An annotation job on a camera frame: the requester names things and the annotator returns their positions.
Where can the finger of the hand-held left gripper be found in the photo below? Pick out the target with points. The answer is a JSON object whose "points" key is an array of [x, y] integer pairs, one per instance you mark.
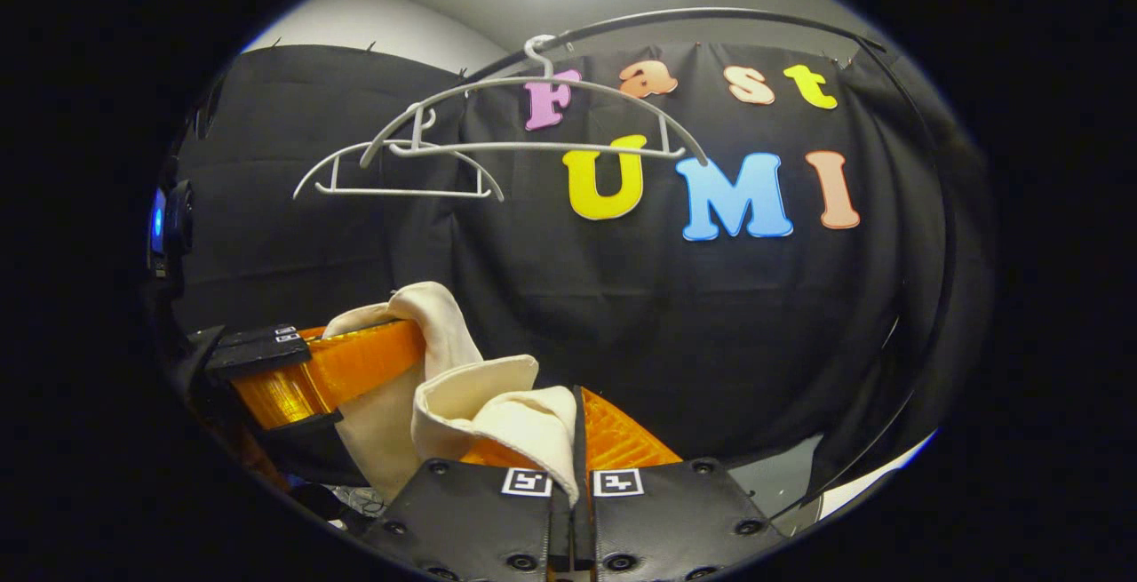
{"points": [[337, 369], [258, 338]]}

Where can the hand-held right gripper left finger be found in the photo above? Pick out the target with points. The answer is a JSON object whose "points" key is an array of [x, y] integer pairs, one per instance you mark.
{"points": [[471, 511]]}

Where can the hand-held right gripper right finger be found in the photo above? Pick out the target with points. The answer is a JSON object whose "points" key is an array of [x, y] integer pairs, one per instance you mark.
{"points": [[675, 511]]}

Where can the cream button-up shirt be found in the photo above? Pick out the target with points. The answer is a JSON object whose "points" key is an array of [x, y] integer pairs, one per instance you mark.
{"points": [[453, 386]]}

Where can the white plastic hanger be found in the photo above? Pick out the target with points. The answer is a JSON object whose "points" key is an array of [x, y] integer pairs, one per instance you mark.
{"points": [[533, 147], [400, 192]]}

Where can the black clothes rack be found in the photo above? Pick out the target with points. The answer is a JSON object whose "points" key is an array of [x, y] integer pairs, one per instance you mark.
{"points": [[711, 11]]}

